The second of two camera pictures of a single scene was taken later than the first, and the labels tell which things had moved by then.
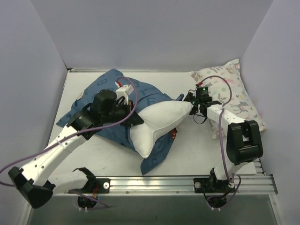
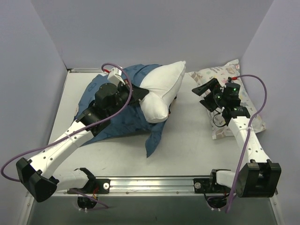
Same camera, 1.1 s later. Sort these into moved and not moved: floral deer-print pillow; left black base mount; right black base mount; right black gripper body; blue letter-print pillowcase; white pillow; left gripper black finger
Moved: right black gripper body; left gripper black finger; blue letter-print pillowcase; white pillow
Not moved: left black base mount; right black base mount; floral deer-print pillow
